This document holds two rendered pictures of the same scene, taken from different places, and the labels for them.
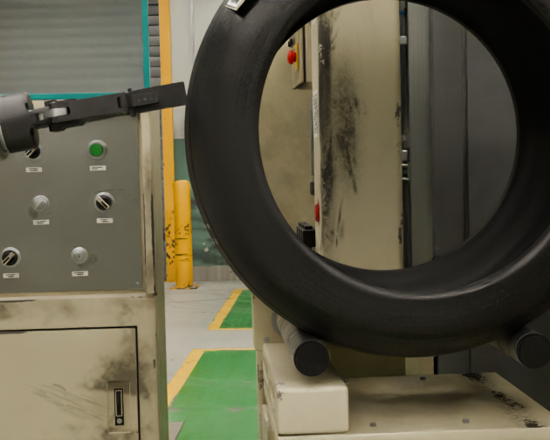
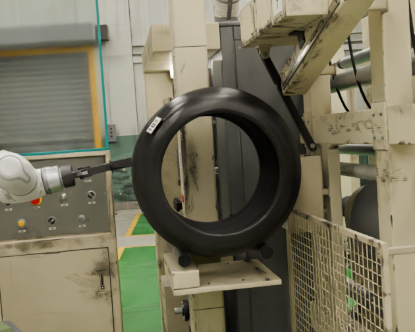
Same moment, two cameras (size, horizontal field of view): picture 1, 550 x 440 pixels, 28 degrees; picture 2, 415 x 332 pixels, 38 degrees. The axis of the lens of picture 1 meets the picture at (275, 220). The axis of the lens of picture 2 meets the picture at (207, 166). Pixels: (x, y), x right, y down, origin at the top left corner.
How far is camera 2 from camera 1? 63 cm
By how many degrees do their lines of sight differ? 5
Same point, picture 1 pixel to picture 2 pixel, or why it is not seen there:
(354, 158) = (196, 176)
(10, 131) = (66, 180)
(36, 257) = (62, 219)
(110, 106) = (103, 169)
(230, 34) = (149, 141)
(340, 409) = (195, 278)
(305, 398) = (182, 275)
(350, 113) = (193, 159)
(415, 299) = (222, 236)
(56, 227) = (70, 206)
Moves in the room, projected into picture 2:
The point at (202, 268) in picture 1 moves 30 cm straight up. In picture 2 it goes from (118, 203) to (117, 188)
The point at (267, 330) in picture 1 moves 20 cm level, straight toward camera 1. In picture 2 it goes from (165, 248) to (167, 257)
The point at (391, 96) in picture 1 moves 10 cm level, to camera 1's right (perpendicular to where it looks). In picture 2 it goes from (210, 151) to (235, 149)
